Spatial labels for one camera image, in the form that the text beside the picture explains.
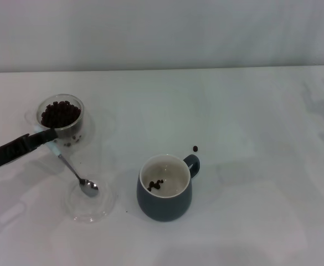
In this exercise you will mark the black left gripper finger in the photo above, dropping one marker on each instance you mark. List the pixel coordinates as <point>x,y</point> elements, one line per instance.
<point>12,149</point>

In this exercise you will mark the double-walled clear glass cup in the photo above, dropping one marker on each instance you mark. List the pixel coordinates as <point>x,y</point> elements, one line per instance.
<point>76,130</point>

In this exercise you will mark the single stray coffee bean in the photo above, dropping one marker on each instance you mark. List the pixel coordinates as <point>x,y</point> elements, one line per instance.
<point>195,148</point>

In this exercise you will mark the small coffee bean cluster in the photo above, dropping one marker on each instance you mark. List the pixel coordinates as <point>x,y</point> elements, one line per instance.
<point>154,185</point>

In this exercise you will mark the clear glass saucer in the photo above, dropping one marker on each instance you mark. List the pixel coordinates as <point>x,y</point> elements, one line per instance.
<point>95,212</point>

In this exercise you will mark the dark teal ceramic mug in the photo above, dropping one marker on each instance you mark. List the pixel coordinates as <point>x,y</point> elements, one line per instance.
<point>161,207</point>

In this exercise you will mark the coffee beans pile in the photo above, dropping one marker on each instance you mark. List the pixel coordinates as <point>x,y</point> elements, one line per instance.
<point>60,115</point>

